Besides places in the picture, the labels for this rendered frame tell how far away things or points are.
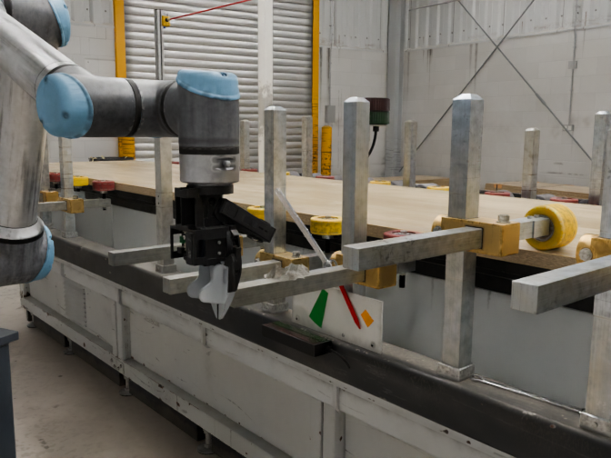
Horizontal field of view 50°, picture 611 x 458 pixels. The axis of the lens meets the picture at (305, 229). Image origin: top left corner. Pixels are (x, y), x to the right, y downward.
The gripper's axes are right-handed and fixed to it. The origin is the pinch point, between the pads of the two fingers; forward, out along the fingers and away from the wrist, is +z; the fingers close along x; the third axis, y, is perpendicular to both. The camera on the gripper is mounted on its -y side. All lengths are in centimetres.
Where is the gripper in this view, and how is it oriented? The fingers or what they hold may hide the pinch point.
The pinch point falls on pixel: (223, 309)
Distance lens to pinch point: 104.3
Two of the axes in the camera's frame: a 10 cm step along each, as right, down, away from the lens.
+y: -7.6, 1.0, -6.4
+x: 6.5, 1.2, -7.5
